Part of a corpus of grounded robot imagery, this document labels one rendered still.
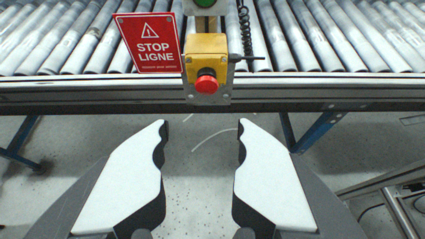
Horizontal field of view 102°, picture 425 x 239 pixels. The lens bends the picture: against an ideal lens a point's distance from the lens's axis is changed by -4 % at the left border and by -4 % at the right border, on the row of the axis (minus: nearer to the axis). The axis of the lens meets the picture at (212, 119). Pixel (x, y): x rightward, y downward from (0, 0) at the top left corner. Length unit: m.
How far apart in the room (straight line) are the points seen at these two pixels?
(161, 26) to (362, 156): 1.37
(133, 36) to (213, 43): 0.14
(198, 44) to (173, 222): 0.92
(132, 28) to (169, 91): 0.18
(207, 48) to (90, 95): 0.36
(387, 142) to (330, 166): 0.47
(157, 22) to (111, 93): 0.25
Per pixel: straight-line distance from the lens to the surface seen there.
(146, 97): 0.51
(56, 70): 0.65
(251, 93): 0.48
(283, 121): 1.05
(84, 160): 1.38
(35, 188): 1.50
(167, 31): 0.35
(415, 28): 0.96
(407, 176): 0.80
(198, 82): 0.29
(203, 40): 0.34
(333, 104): 0.63
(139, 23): 0.36
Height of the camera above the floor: 1.06
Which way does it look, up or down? 57 degrees down
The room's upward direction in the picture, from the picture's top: straight up
